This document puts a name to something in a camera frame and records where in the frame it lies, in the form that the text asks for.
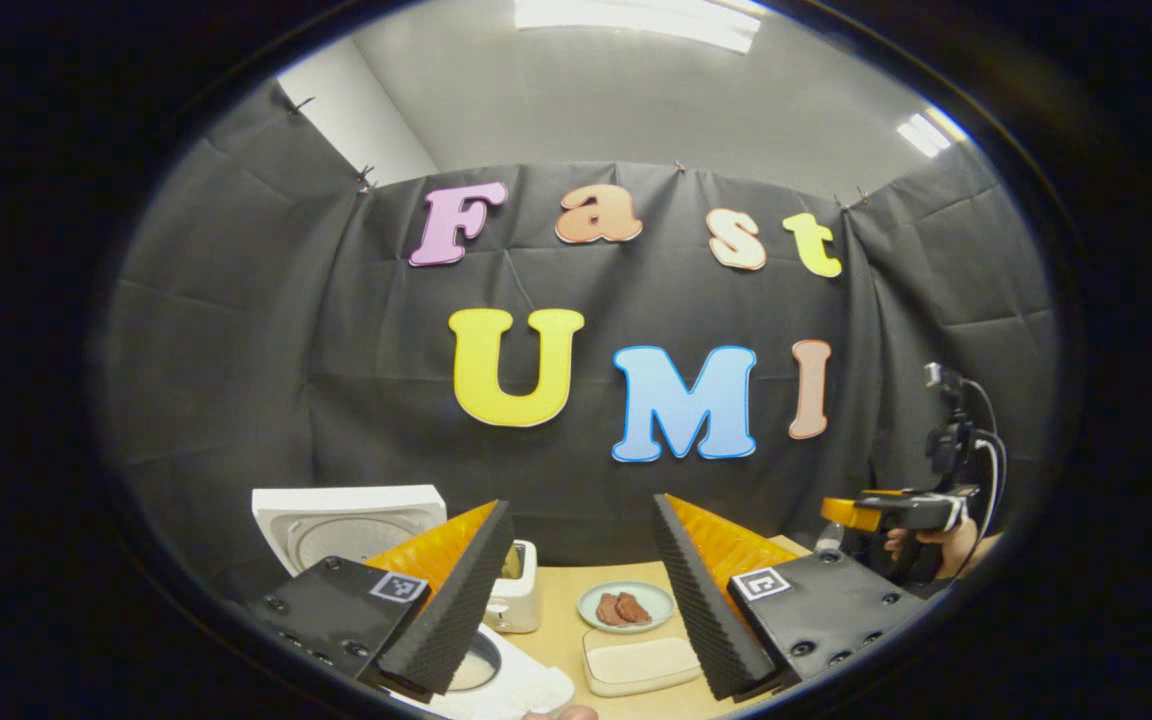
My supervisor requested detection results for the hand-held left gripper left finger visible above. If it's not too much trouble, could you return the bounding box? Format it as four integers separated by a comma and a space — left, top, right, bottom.
241, 500, 517, 703

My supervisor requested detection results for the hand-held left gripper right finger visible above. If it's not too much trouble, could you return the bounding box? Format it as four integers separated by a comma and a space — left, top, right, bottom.
651, 492, 937, 701

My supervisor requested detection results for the clear box of rice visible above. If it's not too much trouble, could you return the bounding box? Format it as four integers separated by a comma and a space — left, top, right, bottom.
581, 628, 705, 698

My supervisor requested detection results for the white rice cooker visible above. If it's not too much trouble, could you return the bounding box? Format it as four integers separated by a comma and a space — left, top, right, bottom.
252, 485, 577, 720

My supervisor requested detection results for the white toaster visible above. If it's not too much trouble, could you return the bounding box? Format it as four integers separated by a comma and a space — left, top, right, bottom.
484, 540, 543, 635

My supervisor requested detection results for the light green plate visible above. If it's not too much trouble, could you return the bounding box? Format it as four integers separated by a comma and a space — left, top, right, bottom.
576, 580, 677, 635

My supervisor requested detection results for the black backdrop cloth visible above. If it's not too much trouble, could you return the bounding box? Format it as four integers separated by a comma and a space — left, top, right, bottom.
91, 80, 1062, 601

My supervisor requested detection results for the small ceiling light panel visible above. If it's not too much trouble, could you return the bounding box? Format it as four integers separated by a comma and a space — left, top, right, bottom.
896, 108, 967, 159

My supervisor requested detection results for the long ceiling light panel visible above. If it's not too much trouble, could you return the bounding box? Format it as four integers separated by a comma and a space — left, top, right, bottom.
514, 0, 762, 53

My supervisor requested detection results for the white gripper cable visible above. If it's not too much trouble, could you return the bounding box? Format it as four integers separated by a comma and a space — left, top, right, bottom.
976, 438, 999, 516

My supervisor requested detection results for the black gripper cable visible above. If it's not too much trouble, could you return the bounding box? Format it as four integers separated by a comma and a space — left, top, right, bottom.
964, 378, 1010, 526

